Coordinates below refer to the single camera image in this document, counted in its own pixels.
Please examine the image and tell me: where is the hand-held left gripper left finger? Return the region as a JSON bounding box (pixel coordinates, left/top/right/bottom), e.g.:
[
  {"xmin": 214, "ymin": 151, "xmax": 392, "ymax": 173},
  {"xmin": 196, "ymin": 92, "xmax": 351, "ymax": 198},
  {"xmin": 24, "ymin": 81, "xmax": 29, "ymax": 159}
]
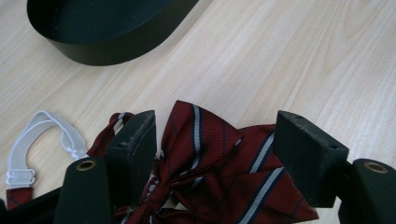
[{"xmin": 53, "ymin": 109, "xmax": 158, "ymax": 224}]

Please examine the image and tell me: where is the dark red striped bow tie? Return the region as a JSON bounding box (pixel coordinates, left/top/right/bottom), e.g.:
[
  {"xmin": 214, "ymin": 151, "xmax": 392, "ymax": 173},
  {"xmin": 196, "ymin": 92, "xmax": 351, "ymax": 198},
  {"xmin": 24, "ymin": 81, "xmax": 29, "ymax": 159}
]
[{"xmin": 5, "ymin": 100, "xmax": 320, "ymax": 224}]

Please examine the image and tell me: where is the black round box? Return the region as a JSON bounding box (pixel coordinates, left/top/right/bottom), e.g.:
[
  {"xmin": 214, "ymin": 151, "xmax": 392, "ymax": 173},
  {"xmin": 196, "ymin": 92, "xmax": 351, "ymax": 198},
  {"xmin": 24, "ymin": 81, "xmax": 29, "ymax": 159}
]
[{"xmin": 26, "ymin": 0, "xmax": 200, "ymax": 66}]

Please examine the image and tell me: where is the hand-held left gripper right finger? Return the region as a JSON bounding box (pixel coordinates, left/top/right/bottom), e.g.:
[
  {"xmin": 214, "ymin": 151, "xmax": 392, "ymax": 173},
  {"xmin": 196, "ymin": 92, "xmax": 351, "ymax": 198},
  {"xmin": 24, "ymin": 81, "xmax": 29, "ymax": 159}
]
[{"xmin": 273, "ymin": 109, "xmax": 396, "ymax": 224}]

